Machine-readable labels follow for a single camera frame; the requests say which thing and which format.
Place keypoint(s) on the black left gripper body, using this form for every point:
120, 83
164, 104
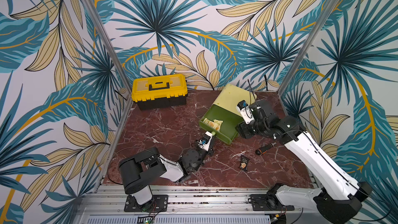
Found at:
210, 151

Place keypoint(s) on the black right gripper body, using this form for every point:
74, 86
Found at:
246, 127

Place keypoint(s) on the green top drawer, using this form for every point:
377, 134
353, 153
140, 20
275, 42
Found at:
227, 132

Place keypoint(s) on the black cookie packet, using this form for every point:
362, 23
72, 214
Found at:
243, 164

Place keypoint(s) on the cream cookie packet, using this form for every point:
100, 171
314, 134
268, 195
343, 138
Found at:
215, 126
218, 121

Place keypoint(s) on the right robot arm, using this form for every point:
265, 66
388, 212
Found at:
340, 196

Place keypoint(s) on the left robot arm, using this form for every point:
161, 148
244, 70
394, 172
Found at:
139, 171

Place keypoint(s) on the light green drawer cabinet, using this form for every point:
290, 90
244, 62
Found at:
231, 95

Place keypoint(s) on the black orange screwdriver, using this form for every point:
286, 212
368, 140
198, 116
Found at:
262, 150

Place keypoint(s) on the yellow black toolbox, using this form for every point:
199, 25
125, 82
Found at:
160, 92

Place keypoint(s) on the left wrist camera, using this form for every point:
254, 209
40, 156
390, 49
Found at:
206, 141

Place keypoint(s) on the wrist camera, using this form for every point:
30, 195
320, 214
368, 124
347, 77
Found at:
206, 141
245, 112

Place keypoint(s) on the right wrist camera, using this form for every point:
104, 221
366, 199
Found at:
245, 112

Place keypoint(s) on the aluminium front rail frame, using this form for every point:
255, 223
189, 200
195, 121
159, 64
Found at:
185, 205

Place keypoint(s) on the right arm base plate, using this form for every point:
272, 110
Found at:
265, 202

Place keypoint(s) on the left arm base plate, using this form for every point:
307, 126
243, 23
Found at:
157, 204

